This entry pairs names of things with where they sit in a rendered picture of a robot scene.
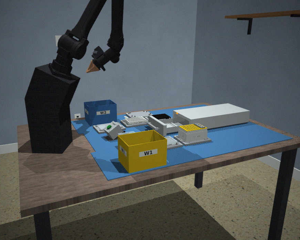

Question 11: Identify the blue bench mat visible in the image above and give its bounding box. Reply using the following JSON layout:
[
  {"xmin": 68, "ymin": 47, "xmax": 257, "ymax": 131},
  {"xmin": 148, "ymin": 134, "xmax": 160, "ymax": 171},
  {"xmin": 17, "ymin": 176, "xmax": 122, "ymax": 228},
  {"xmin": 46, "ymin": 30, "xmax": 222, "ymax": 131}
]
[{"xmin": 71, "ymin": 114, "xmax": 293, "ymax": 181}]

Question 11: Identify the yellow open-top bin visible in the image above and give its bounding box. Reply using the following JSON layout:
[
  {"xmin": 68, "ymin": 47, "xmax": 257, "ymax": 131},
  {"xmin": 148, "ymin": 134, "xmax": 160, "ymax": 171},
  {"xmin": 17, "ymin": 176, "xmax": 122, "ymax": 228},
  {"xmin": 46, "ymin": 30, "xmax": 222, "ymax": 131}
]
[{"xmin": 118, "ymin": 130, "xmax": 167, "ymax": 173}]

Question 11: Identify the blue open-top bin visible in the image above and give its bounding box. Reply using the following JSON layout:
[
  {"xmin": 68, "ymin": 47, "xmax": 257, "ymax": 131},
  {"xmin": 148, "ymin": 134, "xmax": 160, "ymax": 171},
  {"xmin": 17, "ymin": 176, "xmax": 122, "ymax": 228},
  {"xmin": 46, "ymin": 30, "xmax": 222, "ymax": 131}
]
[{"xmin": 84, "ymin": 100, "xmax": 117, "ymax": 126}]

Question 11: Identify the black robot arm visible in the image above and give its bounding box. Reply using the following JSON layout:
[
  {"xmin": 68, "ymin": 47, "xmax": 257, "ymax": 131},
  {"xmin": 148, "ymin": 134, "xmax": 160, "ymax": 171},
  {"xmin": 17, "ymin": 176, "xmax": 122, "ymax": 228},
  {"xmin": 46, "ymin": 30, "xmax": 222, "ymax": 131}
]
[{"xmin": 49, "ymin": 0, "xmax": 124, "ymax": 80}]

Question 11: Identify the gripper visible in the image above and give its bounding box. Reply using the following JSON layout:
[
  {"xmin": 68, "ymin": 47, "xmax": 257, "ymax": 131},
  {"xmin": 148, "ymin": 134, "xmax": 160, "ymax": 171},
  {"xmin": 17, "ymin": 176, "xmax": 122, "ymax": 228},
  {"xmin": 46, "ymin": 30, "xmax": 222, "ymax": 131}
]
[{"xmin": 86, "ymin": 53, "xmax": 109, "ymax": 73}]

